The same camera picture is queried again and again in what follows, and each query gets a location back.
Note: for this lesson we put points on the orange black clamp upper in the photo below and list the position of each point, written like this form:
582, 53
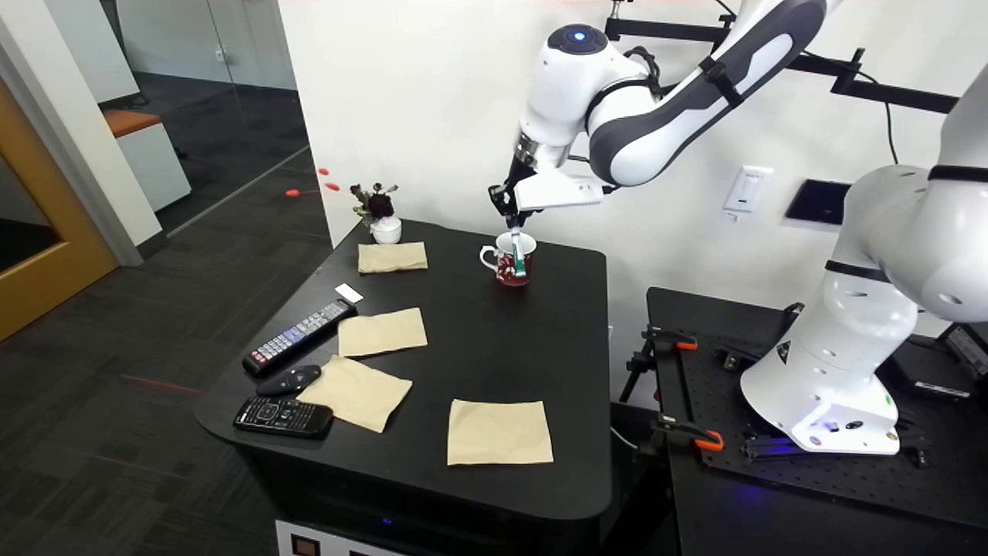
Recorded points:
654, 348

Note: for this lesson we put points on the beige napkin centre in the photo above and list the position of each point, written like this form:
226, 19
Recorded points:
374, 333

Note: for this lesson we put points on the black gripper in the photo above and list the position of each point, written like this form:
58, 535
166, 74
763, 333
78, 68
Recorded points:
503, 195

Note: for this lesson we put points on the black calculator remote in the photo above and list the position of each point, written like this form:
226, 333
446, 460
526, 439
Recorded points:
285, 419

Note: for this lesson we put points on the dried red flowers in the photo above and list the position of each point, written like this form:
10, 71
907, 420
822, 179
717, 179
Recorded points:
374, 202

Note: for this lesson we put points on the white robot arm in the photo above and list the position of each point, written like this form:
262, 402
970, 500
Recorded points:
915, 240

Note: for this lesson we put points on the blue white pen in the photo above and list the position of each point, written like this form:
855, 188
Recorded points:
518, 265

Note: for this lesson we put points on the beige napkin by remotes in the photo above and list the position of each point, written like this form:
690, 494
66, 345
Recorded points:
355, 393

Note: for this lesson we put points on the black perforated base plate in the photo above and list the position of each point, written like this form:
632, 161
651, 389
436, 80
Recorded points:
940, 469

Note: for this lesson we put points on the folded beige napkin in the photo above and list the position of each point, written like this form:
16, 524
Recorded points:
499, 433

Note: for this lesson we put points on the small white card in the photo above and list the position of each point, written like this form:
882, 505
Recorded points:
351, 294

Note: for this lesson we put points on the beige napkin near vase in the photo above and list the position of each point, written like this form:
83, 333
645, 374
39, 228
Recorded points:
392, 257

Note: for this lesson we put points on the long black remote control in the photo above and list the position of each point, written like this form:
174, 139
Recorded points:
291, 341

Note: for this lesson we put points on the red white mug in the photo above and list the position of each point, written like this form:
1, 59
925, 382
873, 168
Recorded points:
499, 253

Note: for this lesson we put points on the white wall switch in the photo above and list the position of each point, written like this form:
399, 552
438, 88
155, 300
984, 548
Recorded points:
749, 188

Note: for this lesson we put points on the orange black clamp lower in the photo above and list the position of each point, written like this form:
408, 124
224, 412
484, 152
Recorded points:
672, 431

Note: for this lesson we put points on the small black remote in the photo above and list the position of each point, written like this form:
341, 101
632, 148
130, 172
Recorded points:
289, 382

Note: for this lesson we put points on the orange black clamp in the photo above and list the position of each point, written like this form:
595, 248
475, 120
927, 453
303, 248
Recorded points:
672, 431
654, 348

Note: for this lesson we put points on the white flower vase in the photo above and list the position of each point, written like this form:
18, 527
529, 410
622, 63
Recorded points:
388, 228

